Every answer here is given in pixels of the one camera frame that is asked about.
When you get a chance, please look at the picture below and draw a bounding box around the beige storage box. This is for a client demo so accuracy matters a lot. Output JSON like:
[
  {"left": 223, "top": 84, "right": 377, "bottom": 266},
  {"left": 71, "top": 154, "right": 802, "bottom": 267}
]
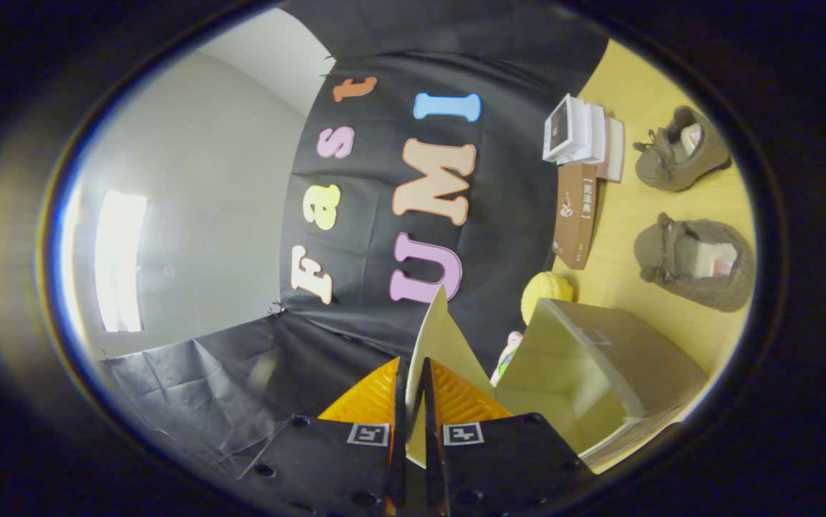
[{"left": 405, "top": 285, "right": 709, "bottom": 471}]

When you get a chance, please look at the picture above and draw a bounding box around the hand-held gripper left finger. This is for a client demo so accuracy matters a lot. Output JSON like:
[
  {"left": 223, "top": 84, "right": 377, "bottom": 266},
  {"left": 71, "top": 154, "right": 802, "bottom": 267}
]
[{"left": 237, "top": 357, "right": 408, "bottom": 517}]

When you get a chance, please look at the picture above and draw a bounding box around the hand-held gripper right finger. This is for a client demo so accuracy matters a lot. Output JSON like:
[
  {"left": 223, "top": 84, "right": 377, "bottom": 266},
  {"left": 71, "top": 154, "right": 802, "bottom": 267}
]
[{"left": 423, "top": 358, "right": 596, "bottom": 517}]

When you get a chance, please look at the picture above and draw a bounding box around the brown book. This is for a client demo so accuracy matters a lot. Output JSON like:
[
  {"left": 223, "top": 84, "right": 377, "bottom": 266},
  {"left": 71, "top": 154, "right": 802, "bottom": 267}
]
[{"left": 552, "top": 163, "right": 599, "bottom": 271}]

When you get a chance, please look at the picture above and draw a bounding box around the plain white book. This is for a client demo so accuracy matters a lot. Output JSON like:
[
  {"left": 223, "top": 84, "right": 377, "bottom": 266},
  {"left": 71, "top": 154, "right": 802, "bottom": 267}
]
[{"left": 578, "top": 103, "right": 607, "bottom": 166}]

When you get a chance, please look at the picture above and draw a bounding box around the white book with photo cover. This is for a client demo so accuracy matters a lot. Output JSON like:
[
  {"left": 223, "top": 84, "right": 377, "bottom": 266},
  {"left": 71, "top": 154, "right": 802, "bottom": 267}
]
[{"left": 543, "top": 93, "right": 589, "bottom": 164}]

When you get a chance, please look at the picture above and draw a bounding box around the pink and green plush toy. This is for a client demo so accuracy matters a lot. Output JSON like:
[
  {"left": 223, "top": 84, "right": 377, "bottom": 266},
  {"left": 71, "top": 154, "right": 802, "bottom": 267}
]
[{"left": 490, "top": 330, "right": 525, "bottom": 388}]

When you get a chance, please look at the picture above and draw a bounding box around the brown fuzzy shoe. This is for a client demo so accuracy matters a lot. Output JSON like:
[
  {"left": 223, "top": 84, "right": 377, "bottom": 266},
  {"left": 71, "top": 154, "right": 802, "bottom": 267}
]
[
  {"left": 633, "top": 213, "right": 756, "bottom": 312},
  {"left": 633, "top": 106, "right": 732, "bottom": 192}
]

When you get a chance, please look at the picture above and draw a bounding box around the yellow plush ball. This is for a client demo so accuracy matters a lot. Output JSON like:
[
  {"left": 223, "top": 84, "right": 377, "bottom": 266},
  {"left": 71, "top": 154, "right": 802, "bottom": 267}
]
[{"left": 521, "top": 271, "right": 576, "bottom": 325}]

